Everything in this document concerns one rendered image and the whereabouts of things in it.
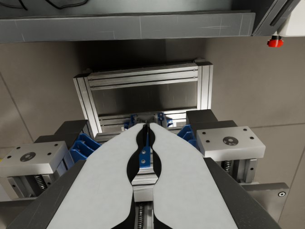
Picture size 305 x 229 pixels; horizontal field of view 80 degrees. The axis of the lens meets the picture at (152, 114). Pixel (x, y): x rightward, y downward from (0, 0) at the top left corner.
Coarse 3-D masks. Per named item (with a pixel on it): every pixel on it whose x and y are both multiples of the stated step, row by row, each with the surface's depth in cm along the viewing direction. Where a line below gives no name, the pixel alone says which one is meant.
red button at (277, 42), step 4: (272, 36) 48; (276, 36) 47; (280, 36) 47; (268, 40) 49; (272, 40) 48; (276, 40) 47; (280, 40) 47; (268, 44) 49; (272, 44) 48; (276, 44) 47; (280, 44) 47
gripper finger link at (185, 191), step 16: (160, 128) 11; (160, 144) 10; (176, 144) 10; (160, 160) 9; (176, 160) 9; (192, 160) 9; (160, 176) 8; (176, 176) 8; (192, 176) 8; (208, 176) 8; (160, 192) 7; (176, 192) 7; (192, 192) 7; (208, 192) 7; (160, 208) 6; (176, 208) 6; (192, 208) 6; (208, 208) 6; (224, 208) 6; (160, 224) 6; (176, 224) 6; (192, 224) 6; (208, 224) 6; (224, 224) 6
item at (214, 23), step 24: (0, 24) 33; (24, 24) 33; (48, 24) 33; (72, 24) 33; (96, 24) 33; (120, 24) 33; (144, 24) 33; (168, 24) 33; (192, 24) 33; (216, 24) 33; (240, 24) 33
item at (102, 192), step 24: (120, 144) 10; (144, 144) 12; (96, 168) 8; (120, 168) 8; (72, 192) 7; (96, 192) 7; (120, 192) 7; (72, 216) 6; (96, 216) 6; (120, 216) 6
